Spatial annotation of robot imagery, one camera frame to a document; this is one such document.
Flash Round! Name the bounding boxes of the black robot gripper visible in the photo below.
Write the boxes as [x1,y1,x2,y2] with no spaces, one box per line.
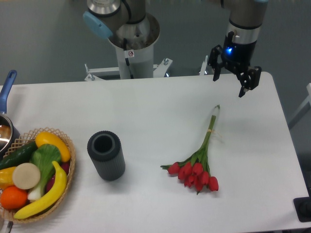
[207,32,262,98]

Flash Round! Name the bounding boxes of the red tulip bouquet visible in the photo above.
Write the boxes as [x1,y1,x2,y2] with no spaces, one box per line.
[160,105,220,194]

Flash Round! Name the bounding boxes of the dark grey ribbed vase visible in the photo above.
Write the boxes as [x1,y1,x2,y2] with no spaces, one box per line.
[87,131,126,181]

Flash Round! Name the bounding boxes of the black device at table edge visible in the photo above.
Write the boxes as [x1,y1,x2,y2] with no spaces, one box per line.
[293,197,311,222]

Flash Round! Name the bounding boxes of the purple red vegetable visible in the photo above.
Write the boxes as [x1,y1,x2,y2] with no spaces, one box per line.
[45,162,70,193]

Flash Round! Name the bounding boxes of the green bok choy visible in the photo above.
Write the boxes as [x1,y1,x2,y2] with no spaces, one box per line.
[28,144,61,202]

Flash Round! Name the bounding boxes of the yellow banana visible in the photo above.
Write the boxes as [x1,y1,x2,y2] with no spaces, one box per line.
[14,161,67,219]

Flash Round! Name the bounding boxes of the green cucumber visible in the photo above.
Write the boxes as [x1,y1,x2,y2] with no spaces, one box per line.
[0,141,37,170]

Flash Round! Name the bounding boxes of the beige round disc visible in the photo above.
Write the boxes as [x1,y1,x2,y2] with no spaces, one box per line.
[12,163,41,190]

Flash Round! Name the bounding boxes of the yellow bell pepper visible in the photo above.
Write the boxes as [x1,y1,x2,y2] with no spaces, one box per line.
[0,166,16,190]

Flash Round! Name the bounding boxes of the orange fruit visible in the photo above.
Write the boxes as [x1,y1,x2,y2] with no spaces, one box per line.
[0,186,28,210]

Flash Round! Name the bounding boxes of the woven wicker basket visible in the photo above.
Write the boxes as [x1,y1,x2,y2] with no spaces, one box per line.
[0,127,76,224]

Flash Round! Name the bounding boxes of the white metal frame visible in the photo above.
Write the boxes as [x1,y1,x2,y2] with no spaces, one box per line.
[288,83,311,130]

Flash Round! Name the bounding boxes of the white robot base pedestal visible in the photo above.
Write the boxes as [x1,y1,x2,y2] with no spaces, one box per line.
[84,12,209,82]

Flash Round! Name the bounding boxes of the blue handled saucepan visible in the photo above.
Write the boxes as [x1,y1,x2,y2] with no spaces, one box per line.
[0,70,20,160]

